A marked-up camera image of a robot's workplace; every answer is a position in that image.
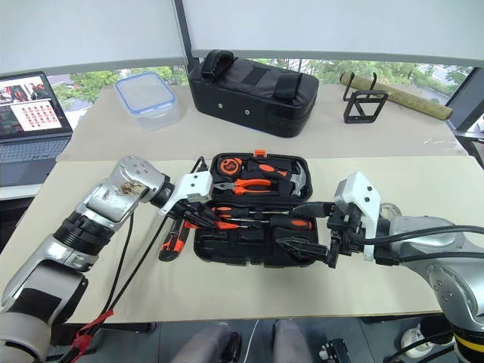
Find black device on floor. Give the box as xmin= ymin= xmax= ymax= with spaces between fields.
xmin=318 ymin=337 xmax=352 ymax=363

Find dark window frame post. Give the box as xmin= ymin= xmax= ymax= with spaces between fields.
xmin=172 ymin=0 xmax=200 ymax=71

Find dark slanted window frame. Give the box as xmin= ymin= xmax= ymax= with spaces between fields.
xmin=445 ymin=64 xmax=484 ymax=169

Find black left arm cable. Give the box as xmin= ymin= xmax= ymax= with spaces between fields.
xmin=56 ymin=215 xmax=169 ymax=363
xmin=98 ymin=210 xmax=135 ymax=319

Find orange black utility knife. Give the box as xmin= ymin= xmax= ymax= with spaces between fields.
xmin=158 ymin=222 xmax=191 ymax=262

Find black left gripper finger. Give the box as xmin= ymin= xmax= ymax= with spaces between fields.
xmin=177 ymin=213 xmax=220 ymax=231
xmin=188 ymin=203 xmax=226 ymax=222

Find thick black orange screwdriver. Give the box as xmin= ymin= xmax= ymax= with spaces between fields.
xmin=268 ymin=217 xmax=315 ymax=233

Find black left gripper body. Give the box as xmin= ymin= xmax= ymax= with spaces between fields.
xmin=166 ymin=200 xmax=208 ymax=225

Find slim orange handled screwdriver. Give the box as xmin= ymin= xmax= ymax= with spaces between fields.
xmin=210 ymin=206 xmax=293 ymax=217
xmin=213 ymin=221 xmax=250 ymax=231
xmin=217 ymin=214 xmax=272 ymax=225

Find beige table cover sheet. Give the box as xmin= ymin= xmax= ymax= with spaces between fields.
xmin=0 ymin=155 xmax=484 ymax=325
xmin=56 ymin=82 xmax=470 ymax=163

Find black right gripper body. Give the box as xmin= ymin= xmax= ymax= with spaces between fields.
xmin=326 ymin=202 xmax=367 ymax=270

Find clear container with blue lid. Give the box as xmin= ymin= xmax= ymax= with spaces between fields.
xmin=113 ymin=72 xmax=180 ymax=132

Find short black wrist cable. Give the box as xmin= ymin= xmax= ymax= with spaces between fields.
xmin=190 ymin=155 xmax=209 ymax=175

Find white round floor object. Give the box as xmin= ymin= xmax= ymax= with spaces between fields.
xmin=399 ymin=324 xmax=430 ymax=359

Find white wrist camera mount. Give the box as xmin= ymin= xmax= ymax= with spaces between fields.
xmin=333 ymin=171 xmax=382 ymax=262
xmin=157 ymin=170 xmax=214 ymax=218

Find black plastic tool case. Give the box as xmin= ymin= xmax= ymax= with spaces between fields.
xmin=193 ymin=150 xmax=315 ymax=268

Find black metal stand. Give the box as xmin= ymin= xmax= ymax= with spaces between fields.
xmin=342 ymin=71 xmax=390 ymax=125

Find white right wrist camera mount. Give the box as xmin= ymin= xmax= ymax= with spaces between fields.
xmin=333 ymin=171 xmax=382 ymax=262

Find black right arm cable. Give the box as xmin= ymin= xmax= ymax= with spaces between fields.
xmin=376 ymin=250 xmax=484 ymax=266
xmin=353 ymin=225 xmax=484 ymax=247

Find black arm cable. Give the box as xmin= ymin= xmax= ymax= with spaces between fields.
xmin=98 ymin=210 xmax=135 ymax=319
xmin=376 ymin=250 xmax=484 ymax=266
xmin=353 ymin=225 xmax=484 ymax=247
xmin=56 ymin=215 xmax=169 ymax=363

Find white roller blind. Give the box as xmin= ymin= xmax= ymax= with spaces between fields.
xmin=181 ymin=0 xmax=484 ymax=69
xmin=0 ymin=0 xmax=187 ymax=76

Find red tape cable tie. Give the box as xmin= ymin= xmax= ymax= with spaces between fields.
xmin=73 ymin=309 xmax=115 ymax=353

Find open grey laptop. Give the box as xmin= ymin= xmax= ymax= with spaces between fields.
xmin=0 ymin=71 xmax=74 ymax=187

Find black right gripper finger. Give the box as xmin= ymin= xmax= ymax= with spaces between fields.
xmin=292 ymin=202 xmax=337 ymax=219
xmin=275 ymin=237 xmax=330 ymax=263

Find grey rounded shape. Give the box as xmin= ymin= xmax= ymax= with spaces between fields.
xmin=271 ymin=319 xmax=315 ymax=363
xmin=170 ymin=322 xmax=243 ymax=363

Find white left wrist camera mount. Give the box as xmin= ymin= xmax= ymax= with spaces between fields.
xmin=157 ymin=170 xmax=214 ymax=218

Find black fabric bag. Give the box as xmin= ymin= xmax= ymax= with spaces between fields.
xmin=187 ymin=49 xmax=320 ymax=138

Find steel claw hammer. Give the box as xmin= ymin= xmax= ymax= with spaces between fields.
xmin=278 ymin=160 xmax=310 ymax=198

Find rolled brown mat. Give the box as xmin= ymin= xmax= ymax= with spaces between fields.
xmin=339 ymin=71 xmax=454 ymax=121

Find orange handled pliers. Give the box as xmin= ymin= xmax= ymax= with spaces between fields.
xmin=213 ymin=177 xmax=274 ymax=197

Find thin white floor cable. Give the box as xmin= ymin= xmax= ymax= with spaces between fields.
xmin=244 ymin=319 xmax=260 ymax=363

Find black orange tape measure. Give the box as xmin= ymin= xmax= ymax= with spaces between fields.
xmin=218 ymin=156 xmax=244 ymax=177

